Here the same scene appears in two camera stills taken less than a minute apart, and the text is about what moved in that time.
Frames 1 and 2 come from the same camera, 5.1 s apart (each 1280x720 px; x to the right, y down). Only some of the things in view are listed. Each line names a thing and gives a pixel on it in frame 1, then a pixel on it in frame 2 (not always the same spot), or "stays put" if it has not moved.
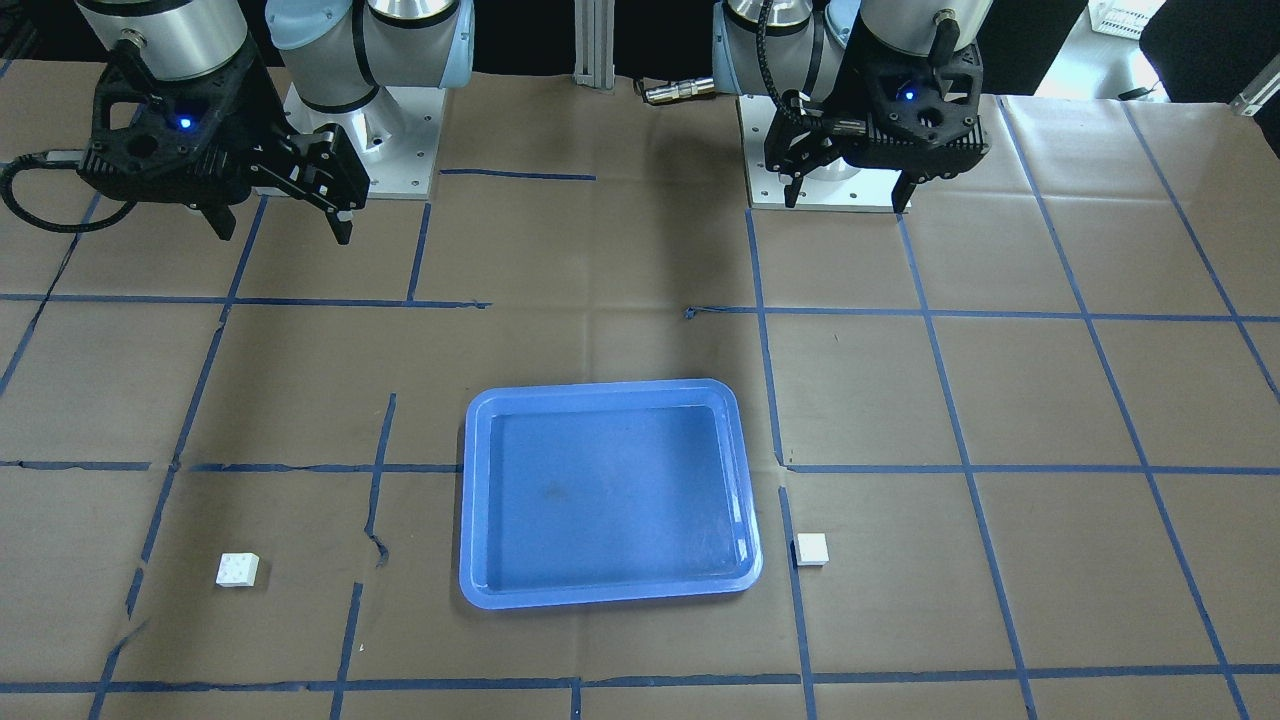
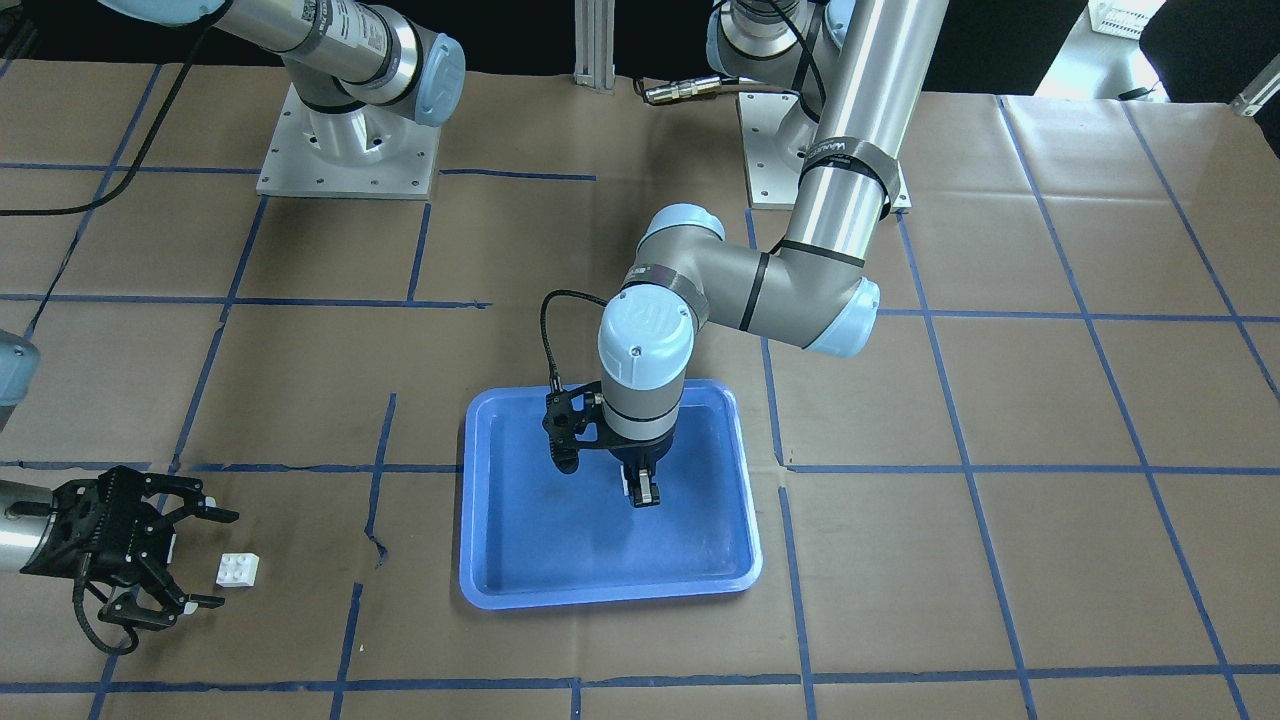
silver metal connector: (680, 90) stays put
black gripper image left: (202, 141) -> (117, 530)
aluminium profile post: (595, 43) stays put
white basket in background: (1125, 19) stays put
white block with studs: (237, 569) stays put
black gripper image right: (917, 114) -> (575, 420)
